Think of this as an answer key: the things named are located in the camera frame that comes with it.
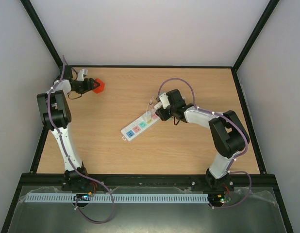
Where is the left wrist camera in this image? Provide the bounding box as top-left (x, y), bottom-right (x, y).
top-left (76, 68), bottom-right (88, 82)

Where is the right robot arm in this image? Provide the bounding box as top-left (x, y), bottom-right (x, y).
top-left (156, 89), bottom-right (250, 190)

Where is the red cube socket adapter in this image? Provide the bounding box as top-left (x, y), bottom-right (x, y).
top-left (93, 78), bottom-right (105, 93)

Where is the white multicolour power strip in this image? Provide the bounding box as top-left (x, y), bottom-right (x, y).
top-left (120, 102), bottom-right (162, 142)

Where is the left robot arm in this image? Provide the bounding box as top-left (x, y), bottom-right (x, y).
top-left (37, 65), bottom-right (102, 193)

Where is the white usb charger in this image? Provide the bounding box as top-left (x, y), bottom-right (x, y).
top-left (143, 111), bottom-right (152, 122)

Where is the light blue slotted cable duct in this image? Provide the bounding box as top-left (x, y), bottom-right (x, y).
top-left (24, 193), bottom-right (209, 204)

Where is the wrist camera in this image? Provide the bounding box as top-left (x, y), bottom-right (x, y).
top-left (157, 92), bottom-right (170, 109)
top-left (76, 68), bottom-right (88, 82)

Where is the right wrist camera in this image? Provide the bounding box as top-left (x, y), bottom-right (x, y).
top-left (157, 92), bottom-right (170, 109)

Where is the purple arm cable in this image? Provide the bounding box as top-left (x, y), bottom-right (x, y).
top-left (157, 77), bottom-right (252, 209)
top-left (49, 54), bottom-right (116, 224)

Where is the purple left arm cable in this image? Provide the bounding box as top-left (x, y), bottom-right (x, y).
top-left (49, 54), bottom-right (116, 224)

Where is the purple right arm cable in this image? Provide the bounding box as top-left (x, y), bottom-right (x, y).
top-left (157, 77), bottom-right (252, 209)

